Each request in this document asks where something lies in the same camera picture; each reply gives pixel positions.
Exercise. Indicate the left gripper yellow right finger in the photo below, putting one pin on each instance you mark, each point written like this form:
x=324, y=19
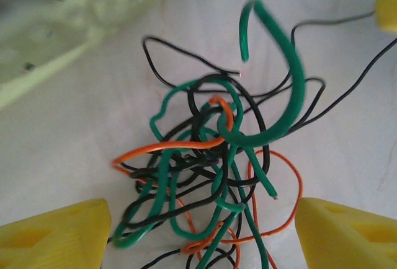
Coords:
x=350, y=241

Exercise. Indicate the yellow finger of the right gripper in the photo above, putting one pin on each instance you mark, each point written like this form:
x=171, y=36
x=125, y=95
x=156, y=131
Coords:
x=389, y=11

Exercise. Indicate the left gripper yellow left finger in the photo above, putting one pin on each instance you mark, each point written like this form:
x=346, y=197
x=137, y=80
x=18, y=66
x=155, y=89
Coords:
x=49, y=241

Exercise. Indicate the green plastic basket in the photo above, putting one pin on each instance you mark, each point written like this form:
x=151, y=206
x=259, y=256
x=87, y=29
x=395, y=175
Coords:
x=93, y=8

